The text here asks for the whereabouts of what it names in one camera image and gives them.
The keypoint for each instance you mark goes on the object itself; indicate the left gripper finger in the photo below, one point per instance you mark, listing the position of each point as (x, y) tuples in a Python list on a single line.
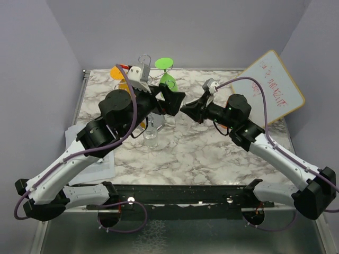
[(167, 94), (173, 101)]

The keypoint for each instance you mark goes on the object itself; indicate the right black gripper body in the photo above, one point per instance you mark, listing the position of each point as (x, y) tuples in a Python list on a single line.
[(211, 111)]

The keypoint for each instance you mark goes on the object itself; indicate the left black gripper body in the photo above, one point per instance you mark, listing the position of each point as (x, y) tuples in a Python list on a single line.
[(151, 104)]

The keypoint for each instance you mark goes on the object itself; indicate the tall clear wine glass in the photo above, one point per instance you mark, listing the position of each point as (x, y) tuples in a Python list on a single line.
[(180, 121)]

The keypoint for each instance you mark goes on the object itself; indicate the green plastic wine glass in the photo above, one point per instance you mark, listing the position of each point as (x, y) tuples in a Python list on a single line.
[(166, 64)]

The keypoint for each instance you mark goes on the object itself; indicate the yellow-orange plastic wine glass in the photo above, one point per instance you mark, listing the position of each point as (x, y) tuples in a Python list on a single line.
[(116, 75)]

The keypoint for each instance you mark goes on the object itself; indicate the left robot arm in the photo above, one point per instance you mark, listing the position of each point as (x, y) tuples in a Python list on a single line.
[(48, 195)]

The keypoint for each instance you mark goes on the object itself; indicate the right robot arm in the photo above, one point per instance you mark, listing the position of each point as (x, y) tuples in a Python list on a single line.
[(313, 188)]

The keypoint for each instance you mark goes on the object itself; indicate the chrome wine glass rack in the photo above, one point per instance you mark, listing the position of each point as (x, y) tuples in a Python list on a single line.
[(155, 120)]

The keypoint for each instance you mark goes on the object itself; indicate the short clear glass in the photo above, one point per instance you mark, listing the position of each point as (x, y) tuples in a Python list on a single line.
[(151, 137)]

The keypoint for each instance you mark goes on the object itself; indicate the printed paper sheets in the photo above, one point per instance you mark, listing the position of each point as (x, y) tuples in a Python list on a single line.
[(100, 170)]

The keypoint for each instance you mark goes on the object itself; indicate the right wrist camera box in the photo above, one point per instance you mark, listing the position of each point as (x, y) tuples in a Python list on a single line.
[(210, 88)]

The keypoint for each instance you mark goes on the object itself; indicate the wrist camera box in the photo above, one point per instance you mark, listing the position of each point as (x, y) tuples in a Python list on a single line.
[(210, 88), (138, 76)]

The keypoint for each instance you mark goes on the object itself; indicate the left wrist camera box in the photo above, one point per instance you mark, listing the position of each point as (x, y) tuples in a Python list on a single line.
[(138, 76)]

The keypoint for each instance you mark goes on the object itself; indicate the whiteboard with yellow frame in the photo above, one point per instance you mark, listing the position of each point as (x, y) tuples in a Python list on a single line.
[(282, 95)]

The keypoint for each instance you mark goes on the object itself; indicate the black front mounting rail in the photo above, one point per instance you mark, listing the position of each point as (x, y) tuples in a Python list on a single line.
[(195, 202)]

